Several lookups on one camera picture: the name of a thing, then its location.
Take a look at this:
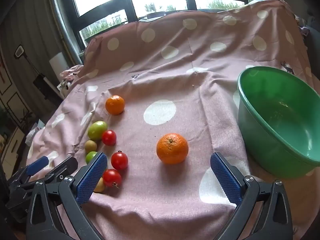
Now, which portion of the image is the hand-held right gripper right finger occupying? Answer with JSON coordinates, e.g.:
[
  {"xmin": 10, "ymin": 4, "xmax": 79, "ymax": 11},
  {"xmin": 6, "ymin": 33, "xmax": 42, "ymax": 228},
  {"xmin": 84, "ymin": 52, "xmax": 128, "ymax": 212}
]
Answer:
[{"xmin": 210, "ymin": 152, "xmax": 293, "ymax": 240}]

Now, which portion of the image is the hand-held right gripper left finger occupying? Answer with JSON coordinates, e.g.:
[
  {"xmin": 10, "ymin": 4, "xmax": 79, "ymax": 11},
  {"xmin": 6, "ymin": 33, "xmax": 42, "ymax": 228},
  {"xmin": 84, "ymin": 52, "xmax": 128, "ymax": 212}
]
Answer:
[{"xmin": 26, "ymin": 152, "xmax": 108, "ymax": 240}]

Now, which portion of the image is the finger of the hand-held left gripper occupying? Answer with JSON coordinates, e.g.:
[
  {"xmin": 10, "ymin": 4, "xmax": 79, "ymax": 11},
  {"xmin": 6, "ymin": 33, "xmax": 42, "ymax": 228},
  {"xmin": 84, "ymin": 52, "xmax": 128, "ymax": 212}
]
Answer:
[
  {"xmin": 45, "ymin": 156, "xmax": 79, "ymax": 183},
  {"xmin": 10, "ymin": 156, "xmax": 50, "ymax": 184}
]

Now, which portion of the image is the yellowish brown longan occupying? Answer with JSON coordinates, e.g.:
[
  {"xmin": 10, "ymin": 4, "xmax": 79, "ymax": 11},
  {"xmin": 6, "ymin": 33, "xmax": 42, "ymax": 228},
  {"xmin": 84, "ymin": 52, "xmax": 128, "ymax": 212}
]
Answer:
[{"xmin": 93, "ymin": 177, "xmax": 106, "ymax": 193}]

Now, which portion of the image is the red cherry tomato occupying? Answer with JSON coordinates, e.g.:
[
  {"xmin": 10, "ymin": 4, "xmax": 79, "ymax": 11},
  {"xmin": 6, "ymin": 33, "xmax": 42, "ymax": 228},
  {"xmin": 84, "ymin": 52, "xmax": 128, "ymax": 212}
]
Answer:
[
  {"xmin": 102, "ymin": 169, "xmax": 122, "ymax": 189},
  {"xmin": 111, "ymin": 150, "xmax": 129, "ymax": 171},
  {"xmin": 101, "ymin": 130, "xmax": 117, "ymax": 146}
]

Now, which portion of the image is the small green tomato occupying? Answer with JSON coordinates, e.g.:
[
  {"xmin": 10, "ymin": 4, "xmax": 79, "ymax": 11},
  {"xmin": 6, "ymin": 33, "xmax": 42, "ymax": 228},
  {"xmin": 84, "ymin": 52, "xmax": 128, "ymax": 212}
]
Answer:
[{"xmin": 85, "ymin": 151, "xmax": 98, "ymax": 165}]

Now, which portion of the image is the round brown longan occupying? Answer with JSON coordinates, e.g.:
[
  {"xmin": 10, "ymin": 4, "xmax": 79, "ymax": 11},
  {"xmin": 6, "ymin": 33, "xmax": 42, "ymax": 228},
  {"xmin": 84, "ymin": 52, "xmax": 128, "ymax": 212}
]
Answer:
[{"xmin": 84, "ymin": 139, "xmax": 98, "ymax": 155}]

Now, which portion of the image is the large green tomato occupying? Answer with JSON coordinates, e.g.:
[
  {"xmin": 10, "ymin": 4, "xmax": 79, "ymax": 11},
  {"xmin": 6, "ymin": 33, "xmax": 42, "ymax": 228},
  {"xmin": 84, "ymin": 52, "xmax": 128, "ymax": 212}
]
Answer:
[{"xmin": 87, "ymin": 121, "xmax": 108, "ymax": 141}]

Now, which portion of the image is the large orange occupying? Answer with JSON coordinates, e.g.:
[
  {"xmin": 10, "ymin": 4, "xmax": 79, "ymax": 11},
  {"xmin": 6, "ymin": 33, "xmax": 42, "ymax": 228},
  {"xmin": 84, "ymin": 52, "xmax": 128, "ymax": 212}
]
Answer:
[{"xmin": 156, "ymin": 133, "xmax": 189, "ymax": 165}]

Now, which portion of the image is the green plastic bowl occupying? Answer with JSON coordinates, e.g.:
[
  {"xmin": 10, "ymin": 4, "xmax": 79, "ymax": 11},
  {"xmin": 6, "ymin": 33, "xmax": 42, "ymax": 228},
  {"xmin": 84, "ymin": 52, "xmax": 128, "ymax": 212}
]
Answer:
[{"xmin": 237, "ymin": 66, "xmax": 320, "ymax": 179}]

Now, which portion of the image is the small orange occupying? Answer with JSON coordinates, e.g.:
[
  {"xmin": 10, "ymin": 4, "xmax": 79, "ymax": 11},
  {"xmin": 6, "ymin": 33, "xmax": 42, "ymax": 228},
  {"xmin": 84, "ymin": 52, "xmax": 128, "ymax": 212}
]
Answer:
[{"xmin": 105, "ymin": 95, "xmax": 125, "ymax": 116}]

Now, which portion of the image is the white cabinet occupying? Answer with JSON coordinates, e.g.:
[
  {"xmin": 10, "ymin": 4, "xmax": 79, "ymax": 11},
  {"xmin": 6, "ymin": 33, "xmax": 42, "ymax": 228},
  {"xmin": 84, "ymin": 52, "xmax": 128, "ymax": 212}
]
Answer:
[{"xmin": 0, "ymin": 126, "xmax": 25, "ymax": 178}]

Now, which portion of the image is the black-and-white patterned cloth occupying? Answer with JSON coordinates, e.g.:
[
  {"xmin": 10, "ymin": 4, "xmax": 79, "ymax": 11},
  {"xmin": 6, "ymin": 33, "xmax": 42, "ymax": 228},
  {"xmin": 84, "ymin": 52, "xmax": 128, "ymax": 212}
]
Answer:
[{"xmin": 57, "ymin": 79, "xmax": 74, "ymax": 98}]

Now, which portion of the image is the black phone stand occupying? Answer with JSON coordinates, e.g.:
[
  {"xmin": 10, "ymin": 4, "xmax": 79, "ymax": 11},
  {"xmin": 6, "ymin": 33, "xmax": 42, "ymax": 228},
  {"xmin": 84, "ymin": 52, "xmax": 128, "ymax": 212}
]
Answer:
[{"xmin": 14, "ymin": 44, "xmax": 59, "ymax": 98}]

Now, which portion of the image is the pink crumpled cloth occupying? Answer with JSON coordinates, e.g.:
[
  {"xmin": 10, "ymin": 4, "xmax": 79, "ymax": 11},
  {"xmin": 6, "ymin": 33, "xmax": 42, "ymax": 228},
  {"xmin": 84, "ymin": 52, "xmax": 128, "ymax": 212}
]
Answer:
[{"xmin": 59, "ymin": 64, "xmax": 84, "ymax": 80}]

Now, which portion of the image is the pink polka-dot blanket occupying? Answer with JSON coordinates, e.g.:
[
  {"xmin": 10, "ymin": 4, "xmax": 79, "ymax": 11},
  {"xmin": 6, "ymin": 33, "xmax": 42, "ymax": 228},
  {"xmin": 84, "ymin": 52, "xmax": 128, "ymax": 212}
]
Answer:
[{"xmin": 26, "ymin": 0, "xmax": 320, "ymax": 240}]

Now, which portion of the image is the colourful cloth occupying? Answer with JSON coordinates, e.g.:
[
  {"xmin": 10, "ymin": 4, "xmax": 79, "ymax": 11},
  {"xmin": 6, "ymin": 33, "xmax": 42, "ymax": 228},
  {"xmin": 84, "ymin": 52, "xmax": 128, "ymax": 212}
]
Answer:
[{"xmin": 295, "ymin": 15, "xmax": 310, "ymax": 37}]

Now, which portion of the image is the framed wall picture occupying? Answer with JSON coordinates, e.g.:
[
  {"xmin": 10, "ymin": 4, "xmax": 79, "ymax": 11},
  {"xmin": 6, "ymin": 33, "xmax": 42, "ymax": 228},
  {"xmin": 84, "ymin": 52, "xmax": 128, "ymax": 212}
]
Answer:
[{"xmin": 5, "ymin": 91, "xmax": 32, "ymax": 125}]

